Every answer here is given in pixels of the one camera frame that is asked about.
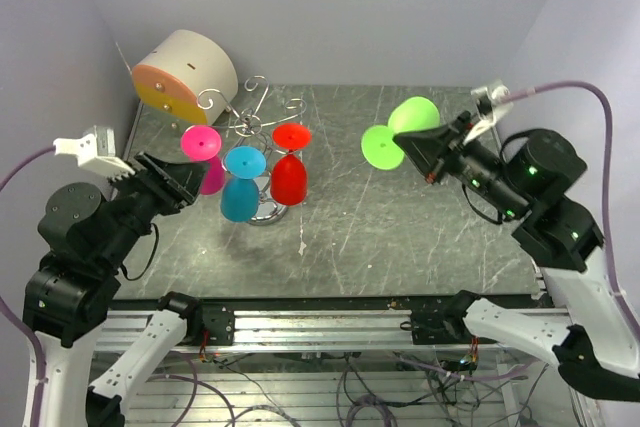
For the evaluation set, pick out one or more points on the red plastic wine glass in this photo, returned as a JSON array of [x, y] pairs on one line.
[[289, 175]]

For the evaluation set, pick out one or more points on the blue plastic wine glass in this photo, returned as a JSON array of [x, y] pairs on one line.
[[241, 195]]

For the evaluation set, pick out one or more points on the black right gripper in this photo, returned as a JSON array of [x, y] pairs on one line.
[[426, 148]]

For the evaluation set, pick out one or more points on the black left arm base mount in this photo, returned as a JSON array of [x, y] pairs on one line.
[[218, 324]]

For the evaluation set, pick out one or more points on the beige round drawer box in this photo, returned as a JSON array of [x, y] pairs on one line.
[[187, 75]]

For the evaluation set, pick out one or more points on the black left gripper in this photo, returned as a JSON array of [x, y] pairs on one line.
[[174, 183]]

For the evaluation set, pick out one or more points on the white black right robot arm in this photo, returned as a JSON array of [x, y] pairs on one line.
[[597, 355]]

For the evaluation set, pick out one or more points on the aluminium rail frame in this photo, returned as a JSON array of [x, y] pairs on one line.
[[342, 367]]

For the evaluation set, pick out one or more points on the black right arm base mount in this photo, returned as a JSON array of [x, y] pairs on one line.
[[428, 327]]

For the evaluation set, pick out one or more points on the pink plastic wine glass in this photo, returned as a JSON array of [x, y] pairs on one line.
[[202, 143]]

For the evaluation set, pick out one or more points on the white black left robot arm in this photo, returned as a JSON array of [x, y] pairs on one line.
[[67, 299]]

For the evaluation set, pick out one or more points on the green plastic wine glass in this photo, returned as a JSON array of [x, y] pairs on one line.
[[377, 142]]

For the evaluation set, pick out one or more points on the chrome wire wine glass rack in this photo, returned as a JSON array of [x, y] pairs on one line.
[[252, 130]]

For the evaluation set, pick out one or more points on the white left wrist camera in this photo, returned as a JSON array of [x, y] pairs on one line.
[[95, 152]]

